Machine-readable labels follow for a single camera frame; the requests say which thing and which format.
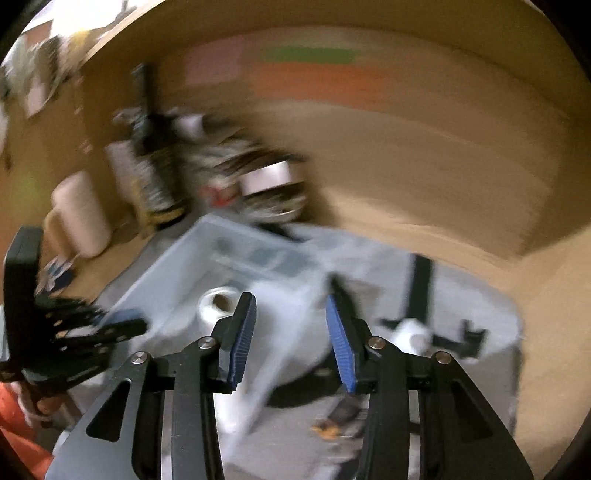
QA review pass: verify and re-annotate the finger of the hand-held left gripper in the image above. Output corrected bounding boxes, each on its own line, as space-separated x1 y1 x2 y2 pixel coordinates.
58 318 149 347
44 298 145 325

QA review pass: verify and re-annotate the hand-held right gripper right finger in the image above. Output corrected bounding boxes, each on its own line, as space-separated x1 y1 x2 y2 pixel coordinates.
325 276 534 480

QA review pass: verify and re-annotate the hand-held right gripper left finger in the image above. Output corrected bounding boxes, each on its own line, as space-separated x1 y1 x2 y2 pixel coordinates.
44 292 257 480

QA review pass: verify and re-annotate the white handheld massager device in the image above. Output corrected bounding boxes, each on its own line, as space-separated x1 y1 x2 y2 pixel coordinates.
198 286 334 386

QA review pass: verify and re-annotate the white charger plug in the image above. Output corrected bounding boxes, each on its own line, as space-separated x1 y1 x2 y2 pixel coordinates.
392 318 435 357

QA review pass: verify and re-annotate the clear plastic bin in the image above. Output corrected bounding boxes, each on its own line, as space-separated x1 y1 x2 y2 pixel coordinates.
106 215 335 446

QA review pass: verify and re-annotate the person's left forearm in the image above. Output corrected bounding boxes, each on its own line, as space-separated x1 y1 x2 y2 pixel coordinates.
0 382 55 478

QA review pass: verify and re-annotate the person's left hand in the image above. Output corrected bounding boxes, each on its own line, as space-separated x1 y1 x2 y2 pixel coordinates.
18 381 63 418

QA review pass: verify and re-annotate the beige cylindrical flask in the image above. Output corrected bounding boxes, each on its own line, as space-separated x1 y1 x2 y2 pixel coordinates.
51 171 112 259

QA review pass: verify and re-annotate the grey patterned mat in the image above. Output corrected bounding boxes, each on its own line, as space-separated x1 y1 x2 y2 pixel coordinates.
55 222 525 480

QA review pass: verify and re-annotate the bowl of small trinkets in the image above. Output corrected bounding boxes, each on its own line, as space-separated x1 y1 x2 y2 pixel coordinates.
240 194 308 223

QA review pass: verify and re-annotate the dark wine bottle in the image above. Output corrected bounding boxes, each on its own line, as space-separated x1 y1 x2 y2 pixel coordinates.
131 65 186 228

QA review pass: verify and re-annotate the pink card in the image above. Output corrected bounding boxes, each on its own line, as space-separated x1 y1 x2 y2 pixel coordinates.
240 161 293 195

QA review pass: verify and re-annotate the stack of small boxes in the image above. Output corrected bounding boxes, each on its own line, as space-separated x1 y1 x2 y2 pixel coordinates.
185 115 259 208

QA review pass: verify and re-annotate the orange sticky note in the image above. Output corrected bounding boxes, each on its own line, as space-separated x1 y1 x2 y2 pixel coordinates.
254 65 389 110

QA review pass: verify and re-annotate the pink sticky note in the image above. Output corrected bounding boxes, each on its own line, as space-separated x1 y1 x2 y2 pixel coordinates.
185 39 246 86

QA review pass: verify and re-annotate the wooden shelf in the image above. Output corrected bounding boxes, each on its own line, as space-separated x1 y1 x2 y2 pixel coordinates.
76 0 185 81

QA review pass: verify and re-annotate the green sticky note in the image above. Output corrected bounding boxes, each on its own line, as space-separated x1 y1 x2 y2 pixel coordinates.
263 46 358 65

